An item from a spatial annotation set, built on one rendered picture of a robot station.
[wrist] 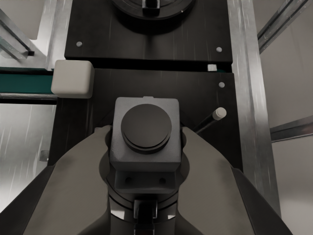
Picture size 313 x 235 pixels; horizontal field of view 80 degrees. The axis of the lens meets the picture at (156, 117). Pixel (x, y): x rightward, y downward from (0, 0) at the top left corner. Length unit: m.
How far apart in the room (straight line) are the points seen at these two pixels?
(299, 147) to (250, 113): 0.17
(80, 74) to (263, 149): 0.26
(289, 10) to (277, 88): 0.17
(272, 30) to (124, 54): 0.24
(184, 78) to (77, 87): 0.14
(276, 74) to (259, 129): 0.20
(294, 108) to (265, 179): 0.21
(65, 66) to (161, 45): 0.13
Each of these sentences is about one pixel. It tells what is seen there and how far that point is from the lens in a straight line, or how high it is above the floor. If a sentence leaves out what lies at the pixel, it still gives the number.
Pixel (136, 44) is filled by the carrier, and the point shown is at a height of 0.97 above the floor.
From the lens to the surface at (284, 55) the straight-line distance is 0.51.
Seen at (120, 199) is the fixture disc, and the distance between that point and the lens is 0.22.
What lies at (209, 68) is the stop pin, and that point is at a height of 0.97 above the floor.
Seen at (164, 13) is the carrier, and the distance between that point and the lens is 0.30.
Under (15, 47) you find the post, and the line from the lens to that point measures 0.32.
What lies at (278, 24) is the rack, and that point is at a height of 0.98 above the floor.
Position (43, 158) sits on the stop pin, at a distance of 0.27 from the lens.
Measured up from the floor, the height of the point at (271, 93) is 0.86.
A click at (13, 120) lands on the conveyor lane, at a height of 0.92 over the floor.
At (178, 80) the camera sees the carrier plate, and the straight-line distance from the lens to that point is 0.27.
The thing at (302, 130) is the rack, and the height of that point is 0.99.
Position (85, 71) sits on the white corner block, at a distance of 0.26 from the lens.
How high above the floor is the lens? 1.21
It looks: 76 degrees down
